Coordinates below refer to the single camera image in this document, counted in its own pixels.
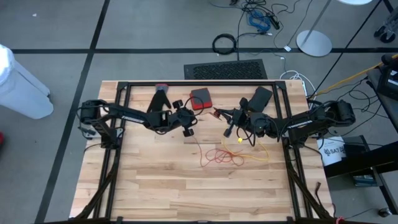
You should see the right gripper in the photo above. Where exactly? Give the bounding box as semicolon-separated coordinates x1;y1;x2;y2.
215;97;250;138

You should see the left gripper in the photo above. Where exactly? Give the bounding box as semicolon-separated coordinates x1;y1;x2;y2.
172;100;200;138

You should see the red wire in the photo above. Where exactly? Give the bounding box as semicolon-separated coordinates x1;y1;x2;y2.
192;107;246;168

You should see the yellow wire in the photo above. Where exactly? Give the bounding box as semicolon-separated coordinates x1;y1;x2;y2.
221;136;271;162

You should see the red box black lid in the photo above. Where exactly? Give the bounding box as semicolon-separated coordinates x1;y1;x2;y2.
190;87;214;111

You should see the black zip pouch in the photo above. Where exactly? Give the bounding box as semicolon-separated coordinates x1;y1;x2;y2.
248;86;274;113

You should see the black glove red cuff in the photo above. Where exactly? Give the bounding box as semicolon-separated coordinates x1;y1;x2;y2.
146;83;172;113

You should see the black floor vent grille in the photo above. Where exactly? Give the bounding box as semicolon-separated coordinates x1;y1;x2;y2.
183;58;269;80

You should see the grey round floor stand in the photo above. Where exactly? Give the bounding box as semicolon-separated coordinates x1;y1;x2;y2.
295;0;333;58

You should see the black low shelf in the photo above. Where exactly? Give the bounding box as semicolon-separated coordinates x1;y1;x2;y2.
323;135;398;215

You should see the blue box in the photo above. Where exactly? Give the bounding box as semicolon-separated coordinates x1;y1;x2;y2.
352;174;379;187

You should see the black equipment cart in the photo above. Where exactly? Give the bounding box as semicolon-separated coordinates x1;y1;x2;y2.
366;53;398;102

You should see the white disc black pole stand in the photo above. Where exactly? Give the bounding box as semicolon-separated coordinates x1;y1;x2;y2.
336;0;374;6

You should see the grey wheeled cart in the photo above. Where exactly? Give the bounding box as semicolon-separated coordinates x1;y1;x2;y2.
374;0;398;44

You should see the white cylindrical container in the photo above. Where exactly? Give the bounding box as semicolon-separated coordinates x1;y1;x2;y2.
0;43;55;121

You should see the black caster wheel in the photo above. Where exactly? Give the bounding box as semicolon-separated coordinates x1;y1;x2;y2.
377;207;394;218

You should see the black metal table frame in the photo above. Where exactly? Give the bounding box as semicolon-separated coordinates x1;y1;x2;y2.
68;80;335;224

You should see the coiled black cable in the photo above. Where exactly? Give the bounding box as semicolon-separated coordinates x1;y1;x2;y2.
211;33;239;56

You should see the white cable bundle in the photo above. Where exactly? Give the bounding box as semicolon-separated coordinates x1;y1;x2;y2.
279;70;317;98

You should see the coiled blue cable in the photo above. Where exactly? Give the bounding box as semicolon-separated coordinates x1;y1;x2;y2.
248;11;272;33

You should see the brown strap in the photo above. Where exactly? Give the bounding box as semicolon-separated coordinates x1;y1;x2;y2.
313;181;324;206

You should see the yellow extension cord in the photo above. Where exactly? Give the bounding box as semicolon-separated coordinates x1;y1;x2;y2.
314;53;398;96

